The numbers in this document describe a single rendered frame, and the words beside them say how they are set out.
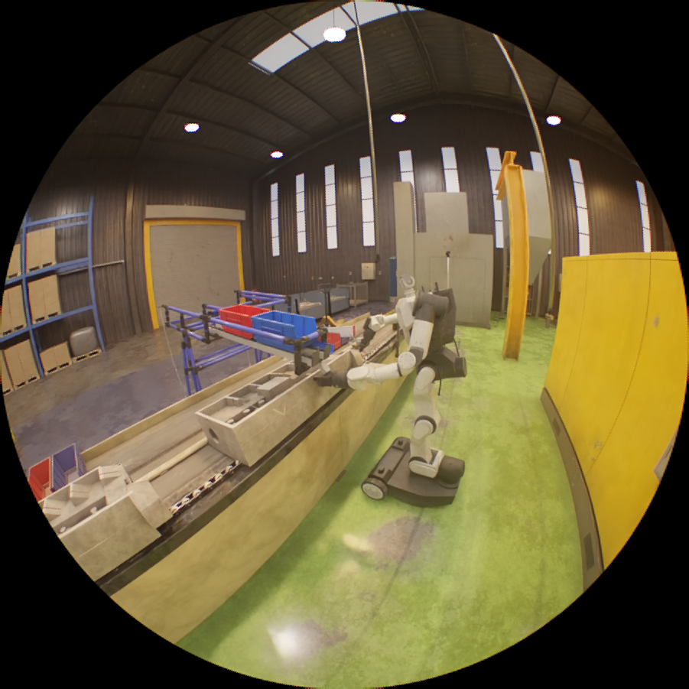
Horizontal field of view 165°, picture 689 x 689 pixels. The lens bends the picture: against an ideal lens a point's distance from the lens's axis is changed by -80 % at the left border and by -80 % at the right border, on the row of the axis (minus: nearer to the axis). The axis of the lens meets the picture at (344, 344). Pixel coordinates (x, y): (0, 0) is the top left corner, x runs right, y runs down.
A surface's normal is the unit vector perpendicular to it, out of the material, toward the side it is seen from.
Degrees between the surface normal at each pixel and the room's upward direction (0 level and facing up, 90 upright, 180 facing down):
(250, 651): 0
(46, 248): 90
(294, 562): 0
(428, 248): 90
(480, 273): 90
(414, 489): 0
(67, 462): 88
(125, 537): 80
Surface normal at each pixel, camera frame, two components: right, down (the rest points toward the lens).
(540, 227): -0.47, 0.29
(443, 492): -0.04, -0.95
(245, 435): 0.86, -0.05
